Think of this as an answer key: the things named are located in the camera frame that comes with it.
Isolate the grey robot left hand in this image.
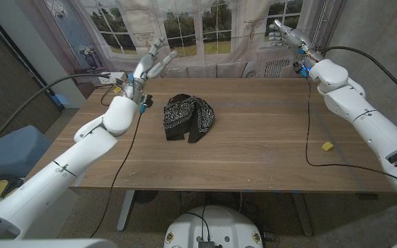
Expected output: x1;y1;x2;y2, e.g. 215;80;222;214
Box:
121;37;179;104

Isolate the white power strip box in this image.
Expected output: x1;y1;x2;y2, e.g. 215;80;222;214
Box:
98;71;128;85

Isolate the black pedal with yellow pads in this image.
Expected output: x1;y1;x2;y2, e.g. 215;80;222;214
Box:
0;175;26;200

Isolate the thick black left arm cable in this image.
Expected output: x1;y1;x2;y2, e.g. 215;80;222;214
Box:
0;72;112;158

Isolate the blue chair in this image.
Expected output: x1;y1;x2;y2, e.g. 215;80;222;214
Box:
0;125;52;180

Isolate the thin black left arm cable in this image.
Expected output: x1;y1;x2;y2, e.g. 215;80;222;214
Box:
90;112;143;239

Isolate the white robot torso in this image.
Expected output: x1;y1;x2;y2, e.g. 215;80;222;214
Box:
163;205;264;248

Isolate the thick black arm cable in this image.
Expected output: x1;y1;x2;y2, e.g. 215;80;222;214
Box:
0;72;112;158
320;45;397;107

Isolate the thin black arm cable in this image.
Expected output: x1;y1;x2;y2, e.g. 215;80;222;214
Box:
90;112;143;239
304;77;397;194

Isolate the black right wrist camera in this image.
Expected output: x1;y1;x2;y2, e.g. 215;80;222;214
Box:
292;61;309;79

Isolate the black floor fan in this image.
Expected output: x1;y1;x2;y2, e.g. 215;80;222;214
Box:
134;190;160;205

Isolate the grey table leg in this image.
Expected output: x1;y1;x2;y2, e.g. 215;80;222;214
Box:
290;192;314;237
116;189;136;232

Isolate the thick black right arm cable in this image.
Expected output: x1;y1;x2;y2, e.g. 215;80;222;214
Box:
320;45;397;107

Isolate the black power strip cable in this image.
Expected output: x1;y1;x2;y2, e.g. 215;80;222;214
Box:
100;84;116;107

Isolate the thin black torso cable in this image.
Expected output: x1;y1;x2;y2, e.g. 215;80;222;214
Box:
183;205;210;242

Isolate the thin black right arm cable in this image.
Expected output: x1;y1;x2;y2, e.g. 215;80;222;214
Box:
304;77;397;194

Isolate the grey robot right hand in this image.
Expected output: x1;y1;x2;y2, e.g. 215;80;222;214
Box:
267;19;325;72

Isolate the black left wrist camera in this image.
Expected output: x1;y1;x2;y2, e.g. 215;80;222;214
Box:
139;93;154;114

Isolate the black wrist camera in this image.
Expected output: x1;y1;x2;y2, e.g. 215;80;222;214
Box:
139;93;154;114
292;61;309;79

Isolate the black paisley bandana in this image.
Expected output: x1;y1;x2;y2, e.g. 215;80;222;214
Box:
163;93;216;144

